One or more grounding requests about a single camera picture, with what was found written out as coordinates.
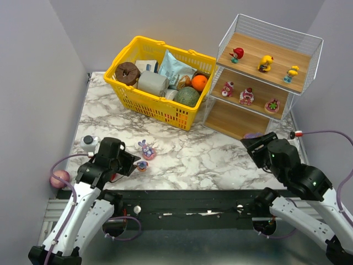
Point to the purple bunny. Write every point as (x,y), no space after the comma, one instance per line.
(252,135)
(142,166)
(148,152)

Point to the white wire wooden shelf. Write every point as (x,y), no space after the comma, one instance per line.
(259,38)

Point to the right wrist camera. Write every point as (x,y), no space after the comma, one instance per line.
(295,139)

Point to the purple bunny on pink donut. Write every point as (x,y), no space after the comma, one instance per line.
(148,152)

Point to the red cherry toy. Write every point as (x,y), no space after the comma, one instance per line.
(237,54)

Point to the white plastic bottle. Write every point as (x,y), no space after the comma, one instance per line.
(89,143)

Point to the brown bread pastry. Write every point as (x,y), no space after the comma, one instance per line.
(185,81)

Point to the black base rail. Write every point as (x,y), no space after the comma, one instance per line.
(188,209)

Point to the chocolate donut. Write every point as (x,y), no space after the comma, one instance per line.
(127,73)

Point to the yellow hair girl figure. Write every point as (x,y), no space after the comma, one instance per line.
(264,65)

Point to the white cup in basket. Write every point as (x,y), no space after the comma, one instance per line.
(170,94)

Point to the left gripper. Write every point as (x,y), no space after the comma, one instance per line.
(128,163)

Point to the purple bunny in orange cup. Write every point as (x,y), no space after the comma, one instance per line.
(142,166)

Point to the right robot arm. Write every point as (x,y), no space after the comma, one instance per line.
(334,233)

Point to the light blue chips bag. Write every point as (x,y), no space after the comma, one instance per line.
(174,69)

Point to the pink strawberry cake toy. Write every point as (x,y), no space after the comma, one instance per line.
(272,106)

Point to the white blue box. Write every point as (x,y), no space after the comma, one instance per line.
(147,65)

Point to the grey paper roll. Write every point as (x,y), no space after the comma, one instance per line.
(153,83)

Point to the green melon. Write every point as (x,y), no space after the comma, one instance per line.
(187,96)

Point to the pink bear with strawberry cake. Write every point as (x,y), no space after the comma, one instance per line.
(246,97)

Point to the orange fruit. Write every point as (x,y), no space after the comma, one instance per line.
(199,82)

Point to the yellow plastic basket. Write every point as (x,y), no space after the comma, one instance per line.
(167,111)

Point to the yellow hair blue figure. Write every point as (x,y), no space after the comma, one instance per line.
(291,73)

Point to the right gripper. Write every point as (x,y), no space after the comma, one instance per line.
(259,144)

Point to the pink bear with santa hat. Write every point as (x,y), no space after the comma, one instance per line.
(227,89)

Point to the red bell pepper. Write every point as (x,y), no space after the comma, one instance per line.
(113,178)

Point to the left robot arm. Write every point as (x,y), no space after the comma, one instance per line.
(89,207)

